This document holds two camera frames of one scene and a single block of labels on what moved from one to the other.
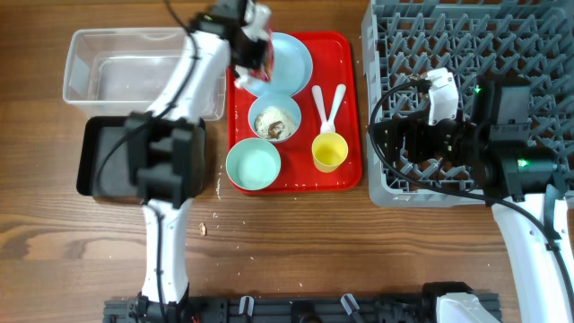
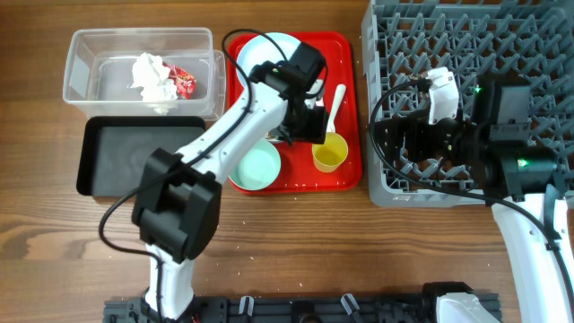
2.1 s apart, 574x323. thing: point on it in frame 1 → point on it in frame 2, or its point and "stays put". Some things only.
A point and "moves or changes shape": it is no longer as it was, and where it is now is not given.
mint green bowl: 253,163 stays put
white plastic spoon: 340,92 stays put
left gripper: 255,60 → 316,132
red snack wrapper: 265,72 moves or changes shape
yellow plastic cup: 329,152 stays put
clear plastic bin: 118,72 stays put
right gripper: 417,127 stays put
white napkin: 245,77 moves or changes shape
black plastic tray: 103,164 stays put
